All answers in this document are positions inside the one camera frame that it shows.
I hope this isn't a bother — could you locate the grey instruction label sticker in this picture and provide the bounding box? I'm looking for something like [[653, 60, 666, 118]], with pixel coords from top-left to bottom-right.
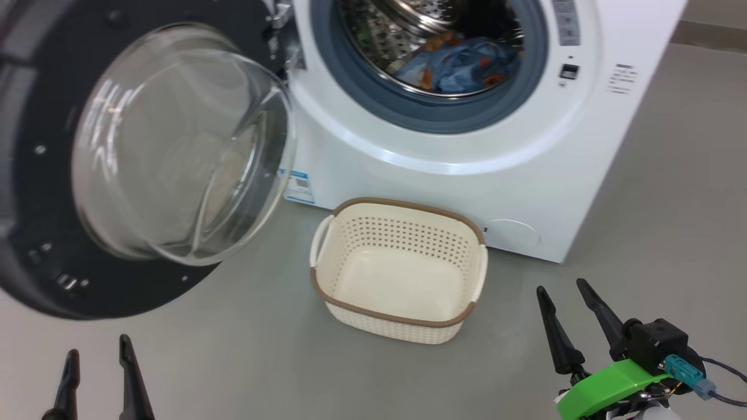
[[551, 0, 581, 46]]

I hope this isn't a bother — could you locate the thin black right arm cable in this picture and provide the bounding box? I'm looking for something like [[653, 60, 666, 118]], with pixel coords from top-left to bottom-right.
[[697, 356, 747, 409]]

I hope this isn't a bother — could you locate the cream perforated basket brown rim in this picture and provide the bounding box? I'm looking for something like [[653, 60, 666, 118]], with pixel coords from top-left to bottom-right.
[[309, 197, 488, 345]]

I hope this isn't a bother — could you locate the stainless steel washing machine drum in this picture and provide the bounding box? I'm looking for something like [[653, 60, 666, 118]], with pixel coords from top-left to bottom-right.
[[338, 0, 526, 99]]

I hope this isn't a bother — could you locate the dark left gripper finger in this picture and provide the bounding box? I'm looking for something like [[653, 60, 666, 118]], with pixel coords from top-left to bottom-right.
[[118, 334, 156, 420], [41, 349, 81, 420]]

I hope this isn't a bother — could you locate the black round glass washer door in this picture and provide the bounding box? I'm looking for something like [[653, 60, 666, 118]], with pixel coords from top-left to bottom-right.
[[0, 0, 297, 320]]

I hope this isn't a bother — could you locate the blue energy label sticker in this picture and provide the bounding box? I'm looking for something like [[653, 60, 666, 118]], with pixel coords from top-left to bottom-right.
[[285, 170, 316, 205]]

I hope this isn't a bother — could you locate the grey-blue rubber door gasket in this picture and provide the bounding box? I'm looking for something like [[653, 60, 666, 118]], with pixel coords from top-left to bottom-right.
[[309, 0, 549, 135]]

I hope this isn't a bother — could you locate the white front-load washing machine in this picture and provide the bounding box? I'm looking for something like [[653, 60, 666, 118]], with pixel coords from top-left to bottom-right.
[[266, 0, 689, 264]]

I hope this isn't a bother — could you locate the metal door hinge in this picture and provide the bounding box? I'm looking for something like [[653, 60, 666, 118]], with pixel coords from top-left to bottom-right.
[[266, 3, 307, 71]]

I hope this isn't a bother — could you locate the round white filter cover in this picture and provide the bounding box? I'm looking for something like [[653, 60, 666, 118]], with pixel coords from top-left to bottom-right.
[[487, 219, 542, 249]]

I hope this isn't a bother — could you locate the teal right cable connector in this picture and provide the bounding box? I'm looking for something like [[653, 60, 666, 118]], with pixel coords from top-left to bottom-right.
[[664, 354, 717, 400]]

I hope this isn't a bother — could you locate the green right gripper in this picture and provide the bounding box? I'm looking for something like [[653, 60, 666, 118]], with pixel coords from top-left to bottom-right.
[[536, 278, 672, 420]]

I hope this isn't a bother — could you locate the small black text sticker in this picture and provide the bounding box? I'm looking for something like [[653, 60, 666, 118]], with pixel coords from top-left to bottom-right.
[[607, 63, 638, 95]]

